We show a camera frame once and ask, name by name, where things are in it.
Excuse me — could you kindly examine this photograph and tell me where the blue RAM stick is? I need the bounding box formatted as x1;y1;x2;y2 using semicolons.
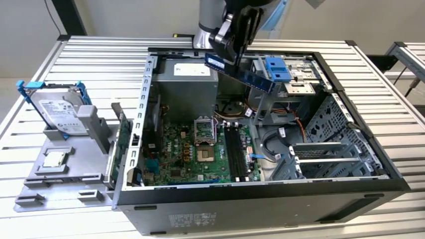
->
204;52;276;93

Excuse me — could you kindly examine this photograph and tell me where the black RAM slot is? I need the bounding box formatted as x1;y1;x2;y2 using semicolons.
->
232;122;248;181
236;121;252;181
224;122;239;182
228;122;243;182

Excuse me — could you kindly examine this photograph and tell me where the pale blue curved panel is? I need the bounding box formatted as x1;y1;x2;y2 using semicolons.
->
259;0;291;32

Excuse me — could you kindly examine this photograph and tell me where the blue plastic drive latch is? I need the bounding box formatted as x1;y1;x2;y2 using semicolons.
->
263;56;292;83

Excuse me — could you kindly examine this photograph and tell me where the silver drive cage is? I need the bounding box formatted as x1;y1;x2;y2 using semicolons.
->
248;56;333;125

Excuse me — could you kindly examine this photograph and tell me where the grey power supply unit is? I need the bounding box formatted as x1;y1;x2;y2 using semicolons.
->
155;61;219;125

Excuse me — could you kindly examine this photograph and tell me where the thin metal locking lever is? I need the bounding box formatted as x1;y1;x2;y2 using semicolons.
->
213;117;221;148

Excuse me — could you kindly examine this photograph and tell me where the silver socket cover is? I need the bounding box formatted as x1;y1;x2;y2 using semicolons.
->
193;116;216;146

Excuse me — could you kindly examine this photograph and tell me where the metal slat side table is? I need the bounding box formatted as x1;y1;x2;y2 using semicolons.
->
385;41;425;84

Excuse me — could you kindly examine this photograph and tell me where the CPU socket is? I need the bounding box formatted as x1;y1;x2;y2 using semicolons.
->
196;146;219;163

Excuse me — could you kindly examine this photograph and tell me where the silver disk bay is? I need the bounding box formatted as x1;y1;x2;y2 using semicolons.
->
272;141;391;181

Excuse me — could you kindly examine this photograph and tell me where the green motherboard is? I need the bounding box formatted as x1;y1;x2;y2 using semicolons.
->
143;119;264;186

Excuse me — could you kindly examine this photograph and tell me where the green graphics card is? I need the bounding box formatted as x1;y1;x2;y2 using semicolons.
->
108;102;135;190

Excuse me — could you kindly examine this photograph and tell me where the blue expansion slot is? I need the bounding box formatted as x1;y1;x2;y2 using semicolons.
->
167;179;221;186

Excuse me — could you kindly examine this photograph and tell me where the hard disk in blue carrier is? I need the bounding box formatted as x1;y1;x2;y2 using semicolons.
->
15;80;91;140

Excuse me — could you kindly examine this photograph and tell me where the black and silver PC case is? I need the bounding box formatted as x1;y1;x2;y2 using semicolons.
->
111;47;413;236

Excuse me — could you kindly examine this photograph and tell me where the grey parts rack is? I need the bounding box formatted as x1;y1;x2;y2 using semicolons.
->
12;104;131;213

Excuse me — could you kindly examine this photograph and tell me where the silver CPU chip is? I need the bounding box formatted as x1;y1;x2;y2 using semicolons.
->
41;150;68;167

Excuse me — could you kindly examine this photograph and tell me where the multicoloured power wire bundle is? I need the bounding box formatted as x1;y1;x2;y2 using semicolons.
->
213;98;263;120

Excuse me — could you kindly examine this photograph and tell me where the orange and red wire bundle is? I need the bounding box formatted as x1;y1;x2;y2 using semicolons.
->
291;116;307;144

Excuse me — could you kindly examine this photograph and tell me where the black data cable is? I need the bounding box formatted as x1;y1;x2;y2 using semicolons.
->
260;126;291;163

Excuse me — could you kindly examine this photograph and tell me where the black upright post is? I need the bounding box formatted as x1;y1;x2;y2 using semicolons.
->
49;0;88;36

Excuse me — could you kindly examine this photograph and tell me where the thin black room cable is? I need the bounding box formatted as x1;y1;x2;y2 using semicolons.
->
395;66;420;97

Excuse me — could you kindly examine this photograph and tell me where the thin red wire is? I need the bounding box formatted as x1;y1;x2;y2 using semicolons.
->
144;146;161;160

